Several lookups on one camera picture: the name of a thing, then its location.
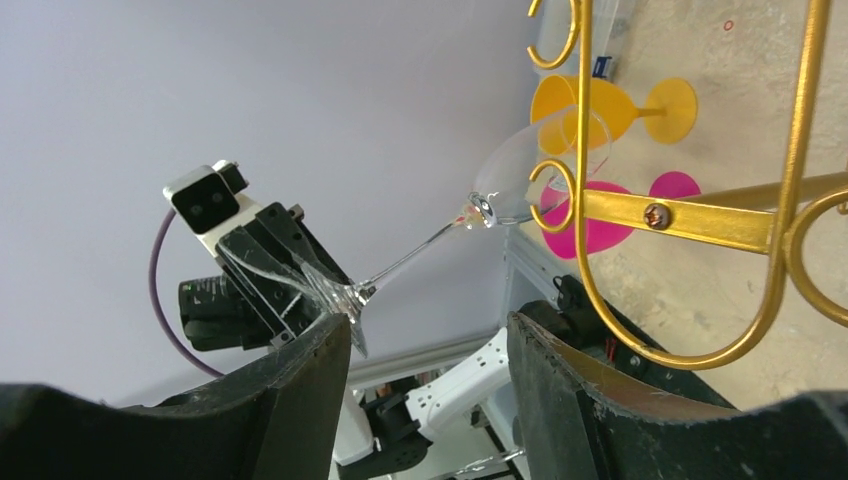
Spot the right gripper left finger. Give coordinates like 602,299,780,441
1,314,351,479

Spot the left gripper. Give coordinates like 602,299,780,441
218,202,352,347

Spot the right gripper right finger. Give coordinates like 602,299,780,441
507,313,847,479

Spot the pink wine glass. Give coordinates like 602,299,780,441
541,171,701,259

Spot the clear wine glass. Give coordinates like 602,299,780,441
216,106,577,356

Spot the orange wine glass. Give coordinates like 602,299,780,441
529,75,698,156

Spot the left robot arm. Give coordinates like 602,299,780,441
179,202,509,479

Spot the clear plastic organizer box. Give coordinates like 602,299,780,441
536,0,640,80

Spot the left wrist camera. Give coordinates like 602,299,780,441
162,160,263,260

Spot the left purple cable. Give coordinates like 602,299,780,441
147,210,227,380

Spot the gold wire glass rack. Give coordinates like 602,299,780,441
527,1,847,371

